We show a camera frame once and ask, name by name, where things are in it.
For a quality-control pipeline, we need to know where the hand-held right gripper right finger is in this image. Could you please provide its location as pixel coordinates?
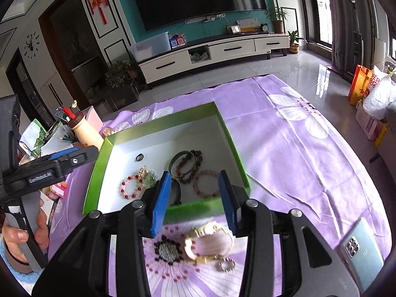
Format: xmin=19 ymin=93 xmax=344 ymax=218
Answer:
xmin=217 ymin=170 xmax=362 ymax=297

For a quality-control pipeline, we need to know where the white plastic bag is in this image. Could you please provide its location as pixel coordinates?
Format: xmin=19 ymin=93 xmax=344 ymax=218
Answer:
xmin=363 ymin=68 xmax=396 ymax=121

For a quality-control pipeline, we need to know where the pale green smartphone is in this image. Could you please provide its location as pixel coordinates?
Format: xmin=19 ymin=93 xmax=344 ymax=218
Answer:
xmin=339 ymin=217 xmax=386 ymax=293

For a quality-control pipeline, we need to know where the cream wrist watch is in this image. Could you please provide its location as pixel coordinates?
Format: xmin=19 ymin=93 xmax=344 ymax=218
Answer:
xmin=185 ymin=221 xmax=234 ymax=265

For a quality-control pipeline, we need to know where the white stick vacuum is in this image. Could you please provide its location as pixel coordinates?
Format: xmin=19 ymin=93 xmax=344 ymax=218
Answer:
xmin=348 ymin=0 xmax=364 ymax=69

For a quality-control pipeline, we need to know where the dark leafy potted plant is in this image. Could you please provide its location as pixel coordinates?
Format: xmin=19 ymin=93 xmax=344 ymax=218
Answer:
xmin=103 ymin=59 xmax=140 ymax=112

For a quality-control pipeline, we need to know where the beige bottle with red straw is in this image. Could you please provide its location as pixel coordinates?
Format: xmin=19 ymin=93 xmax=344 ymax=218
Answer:
xmin=63 ymin=100 xmax=104 ymax=149

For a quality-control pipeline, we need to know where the black television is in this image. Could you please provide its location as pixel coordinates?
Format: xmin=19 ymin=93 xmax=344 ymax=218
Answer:
xmin=127 ymin=0 xmax=268 ymax=33

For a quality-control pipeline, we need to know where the black wall clock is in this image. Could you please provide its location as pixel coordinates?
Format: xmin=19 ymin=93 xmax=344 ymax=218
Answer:
xmin=24 ymin=31 xmax=41 ymax=58

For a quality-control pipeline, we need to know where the silver bangle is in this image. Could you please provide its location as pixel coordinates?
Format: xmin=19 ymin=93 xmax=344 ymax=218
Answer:
xmin=169 ymin=150 xmax=194 ymax=178

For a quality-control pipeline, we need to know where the person's left forearm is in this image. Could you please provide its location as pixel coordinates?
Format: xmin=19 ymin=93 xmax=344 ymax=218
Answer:
xmin=0 ymin=254 xmax=42 ymax=288

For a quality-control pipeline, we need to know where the pale pink bead bracelet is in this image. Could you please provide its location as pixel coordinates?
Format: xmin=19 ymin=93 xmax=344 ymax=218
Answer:
xmin=193 ymin=170 xmax=222 ymax=198

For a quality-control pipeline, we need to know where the green cardboard box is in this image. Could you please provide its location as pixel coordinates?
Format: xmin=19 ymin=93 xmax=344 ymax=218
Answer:
xmin=82 ymin=101 xmax=251 ymax=215

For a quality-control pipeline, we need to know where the brown wooden bead bracelet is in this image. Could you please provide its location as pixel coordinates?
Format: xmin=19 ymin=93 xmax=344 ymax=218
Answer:
xmin=176 ymin=149 xmax=203 ymax=184

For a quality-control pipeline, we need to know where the small potted plant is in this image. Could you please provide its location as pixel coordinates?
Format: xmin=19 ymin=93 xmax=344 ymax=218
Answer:
xmin=287 ymin=30 xmax=305 ymax=54

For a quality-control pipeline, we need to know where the white television cabinet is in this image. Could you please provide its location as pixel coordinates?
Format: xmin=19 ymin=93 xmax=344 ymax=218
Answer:
xmin=138 ymin=32 xmax=291 ymax=84

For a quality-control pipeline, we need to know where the pink snack cup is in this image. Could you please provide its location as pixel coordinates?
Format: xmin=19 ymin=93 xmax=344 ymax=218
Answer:
xmin=46 ymin=182 xmax=68 ymax=199

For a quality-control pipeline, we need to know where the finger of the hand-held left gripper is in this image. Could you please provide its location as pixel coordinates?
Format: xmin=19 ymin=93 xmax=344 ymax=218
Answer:
xmin=54 ymin=145 xmax=99 ymax=174
xmin=46 ymin=148 xmax=81 ymax=161

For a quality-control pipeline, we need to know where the white power strip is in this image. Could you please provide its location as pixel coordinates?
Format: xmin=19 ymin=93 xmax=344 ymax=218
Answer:
xmin=185 ymin=13 xmax=226 ymax=25

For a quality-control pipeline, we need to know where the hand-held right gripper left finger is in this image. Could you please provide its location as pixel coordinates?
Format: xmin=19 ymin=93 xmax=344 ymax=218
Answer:
xmin=31 ymin=171 xmax=172 ymax=297

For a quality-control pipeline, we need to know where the pink pen holder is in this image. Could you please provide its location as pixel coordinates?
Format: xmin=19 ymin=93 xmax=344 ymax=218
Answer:
xmin=84 ymin=107 xmax=104 ymax=135

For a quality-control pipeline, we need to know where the tall potted plant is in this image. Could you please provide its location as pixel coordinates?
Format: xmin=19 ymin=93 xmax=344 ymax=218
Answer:
xmin=264 ymin=5 xmax=290 ymax=34

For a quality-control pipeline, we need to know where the clear plastic storage box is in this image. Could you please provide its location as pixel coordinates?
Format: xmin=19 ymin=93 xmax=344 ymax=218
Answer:
xmin=129 ymin=32 xmax=171 ymax=62

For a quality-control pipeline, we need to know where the black wrist watch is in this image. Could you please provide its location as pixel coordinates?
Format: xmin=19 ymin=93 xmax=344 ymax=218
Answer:
xmin=169 ymin=179 xmax=182 ymax=206

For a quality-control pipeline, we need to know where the green jade pendant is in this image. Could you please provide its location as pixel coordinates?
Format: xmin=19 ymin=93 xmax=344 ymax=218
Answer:
xmin=144 ymin=170 xmax=160 ymax=189

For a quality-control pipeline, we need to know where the orange shopping bag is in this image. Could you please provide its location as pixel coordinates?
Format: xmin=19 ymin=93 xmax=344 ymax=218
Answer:
xmin=348 ymin=65 xmax=375 ymax=106

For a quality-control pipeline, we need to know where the white paper sheet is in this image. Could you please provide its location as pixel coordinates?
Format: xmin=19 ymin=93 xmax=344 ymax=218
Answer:
xmin=40 ymin=128 xmax=78 ymax=157

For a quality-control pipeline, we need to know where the red and pink bead bracelet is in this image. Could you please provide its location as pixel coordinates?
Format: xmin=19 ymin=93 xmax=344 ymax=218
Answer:
xmin=120 ymin=175 xmax=146 ymax=200

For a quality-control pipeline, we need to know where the silver beaded ring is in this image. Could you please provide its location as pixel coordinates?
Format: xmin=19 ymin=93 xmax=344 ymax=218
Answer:
xmin=219 ymin=257 xmax=236 ymax=273

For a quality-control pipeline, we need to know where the purple floral tablecloth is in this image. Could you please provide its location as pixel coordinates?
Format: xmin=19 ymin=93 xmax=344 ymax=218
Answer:
xmin=46 ymin=74 xmax=393 ymax=297

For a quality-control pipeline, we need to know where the white desk calendar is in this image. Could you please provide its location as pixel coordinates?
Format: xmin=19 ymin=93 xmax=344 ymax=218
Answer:
xmin=237 ymin=19 xmax=260 ymax=33

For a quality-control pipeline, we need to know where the grey curtain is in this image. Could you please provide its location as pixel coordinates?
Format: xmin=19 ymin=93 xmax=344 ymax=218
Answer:
xmin=323 ymin=0 xmax=376 ymax=75

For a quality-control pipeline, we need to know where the green and white packet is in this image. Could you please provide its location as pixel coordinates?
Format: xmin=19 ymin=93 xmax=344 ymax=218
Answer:
xmin=19 ymin=118 xmax=50 ymax=157

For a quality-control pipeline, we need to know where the person's left hand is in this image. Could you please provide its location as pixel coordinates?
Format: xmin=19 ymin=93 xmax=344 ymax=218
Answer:
xmin=0 ymin=209 xmax=50 ymax=263

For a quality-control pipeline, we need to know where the grey chair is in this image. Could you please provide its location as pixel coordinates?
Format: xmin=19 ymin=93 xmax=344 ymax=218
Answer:
xmin=370 ymin=102 xmax=396 ymax=174

